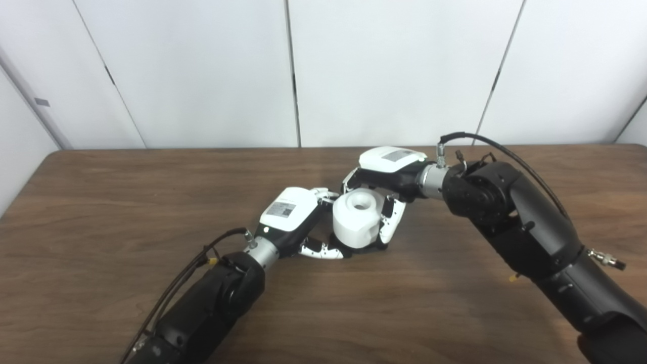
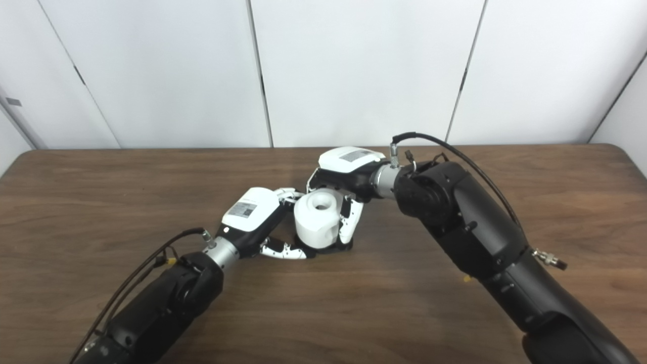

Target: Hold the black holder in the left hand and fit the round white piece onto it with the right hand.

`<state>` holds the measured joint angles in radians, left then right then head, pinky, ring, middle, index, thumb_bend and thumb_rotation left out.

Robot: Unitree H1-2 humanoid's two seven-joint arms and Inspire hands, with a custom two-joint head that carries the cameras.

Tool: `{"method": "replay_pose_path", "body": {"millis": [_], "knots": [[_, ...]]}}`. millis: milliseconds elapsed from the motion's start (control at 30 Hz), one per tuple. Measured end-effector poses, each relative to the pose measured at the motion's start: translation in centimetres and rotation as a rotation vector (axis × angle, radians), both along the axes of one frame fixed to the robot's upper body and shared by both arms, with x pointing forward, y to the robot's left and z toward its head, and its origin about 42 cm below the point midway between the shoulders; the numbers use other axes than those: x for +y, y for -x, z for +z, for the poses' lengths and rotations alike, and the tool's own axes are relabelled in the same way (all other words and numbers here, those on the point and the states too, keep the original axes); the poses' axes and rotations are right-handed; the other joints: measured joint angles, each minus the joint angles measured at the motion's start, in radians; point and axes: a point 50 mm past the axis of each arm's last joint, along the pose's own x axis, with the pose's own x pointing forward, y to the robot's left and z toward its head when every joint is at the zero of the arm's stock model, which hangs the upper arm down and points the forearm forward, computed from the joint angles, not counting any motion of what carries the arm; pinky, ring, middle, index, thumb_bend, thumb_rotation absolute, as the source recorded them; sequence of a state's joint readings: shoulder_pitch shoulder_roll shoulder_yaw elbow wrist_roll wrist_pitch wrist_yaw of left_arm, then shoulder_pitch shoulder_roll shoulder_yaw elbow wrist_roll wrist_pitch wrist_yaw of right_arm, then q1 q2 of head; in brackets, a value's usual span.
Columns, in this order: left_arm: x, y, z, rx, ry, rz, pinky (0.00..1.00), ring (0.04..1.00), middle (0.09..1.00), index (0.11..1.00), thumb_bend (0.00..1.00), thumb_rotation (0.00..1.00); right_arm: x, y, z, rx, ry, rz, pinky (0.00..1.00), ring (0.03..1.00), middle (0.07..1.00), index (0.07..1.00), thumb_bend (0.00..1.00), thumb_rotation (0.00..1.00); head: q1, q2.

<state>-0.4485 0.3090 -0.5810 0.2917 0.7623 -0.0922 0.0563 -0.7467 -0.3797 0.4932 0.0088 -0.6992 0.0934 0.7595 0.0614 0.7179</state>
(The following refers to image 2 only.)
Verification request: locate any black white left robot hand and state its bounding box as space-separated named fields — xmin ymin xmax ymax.
xmin=215 ymin=187 xmax=309 ymax=260

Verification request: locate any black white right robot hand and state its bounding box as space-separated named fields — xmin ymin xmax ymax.
xmin=307 ymin=147 xmax=387 ymax=246

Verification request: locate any round white plastic piece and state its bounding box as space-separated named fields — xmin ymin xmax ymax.
xmin=294 ymin=189 xmax=344 ymax=249

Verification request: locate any black flanged holder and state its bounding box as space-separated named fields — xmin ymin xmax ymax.
xmin=296 ymin=238 xmax=353 ymax=256

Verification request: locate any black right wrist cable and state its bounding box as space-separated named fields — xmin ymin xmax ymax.
xmin=391 ymin=132 xmax=568 ymax=271

